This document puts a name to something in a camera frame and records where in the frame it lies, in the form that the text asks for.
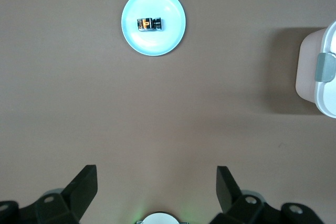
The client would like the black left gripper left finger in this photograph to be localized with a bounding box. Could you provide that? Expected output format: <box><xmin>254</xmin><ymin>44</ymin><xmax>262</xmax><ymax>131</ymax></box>
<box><xmin>0</xmin><ymin>165</ymin><xmax>98</xmax><ymax>224</ymax></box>

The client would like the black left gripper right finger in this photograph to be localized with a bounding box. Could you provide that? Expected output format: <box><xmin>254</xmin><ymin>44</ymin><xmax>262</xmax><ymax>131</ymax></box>
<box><xmin>209</xmin><ymin>166</ymin><xmax>322</xmax><ymax>224</ymax></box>

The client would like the white lidded storage box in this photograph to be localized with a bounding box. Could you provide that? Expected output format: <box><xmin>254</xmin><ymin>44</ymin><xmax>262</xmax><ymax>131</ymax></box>
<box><xmin>295</xmin><ymin>19</ymin><xmax>336</xmax><ymax>119</ymax></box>

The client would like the light blue round plate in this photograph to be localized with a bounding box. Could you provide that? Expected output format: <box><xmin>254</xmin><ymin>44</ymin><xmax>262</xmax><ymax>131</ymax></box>
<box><xmin>121</xmin><ymin>0</ymin><xmax>187</xmax><ymax>57</ymax></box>

